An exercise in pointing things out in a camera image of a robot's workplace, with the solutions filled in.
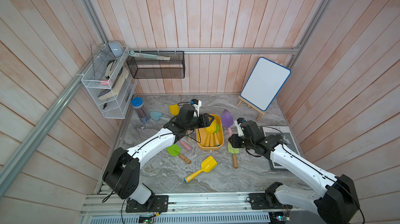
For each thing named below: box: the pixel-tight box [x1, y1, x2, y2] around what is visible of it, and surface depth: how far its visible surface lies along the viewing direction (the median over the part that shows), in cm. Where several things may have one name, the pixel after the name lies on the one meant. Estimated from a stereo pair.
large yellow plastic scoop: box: [183, 155, 218, 184], surface depth 87 cm
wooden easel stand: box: [236, 95, 267, 121], surface depth 106 cm
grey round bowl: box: [107, 40, 124, 58], surface depth 84 cm
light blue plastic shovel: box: [148, 110, 164, 122], surface depth 109 cm
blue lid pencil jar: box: [131, 96, 150, 124], surface depth 97 cm
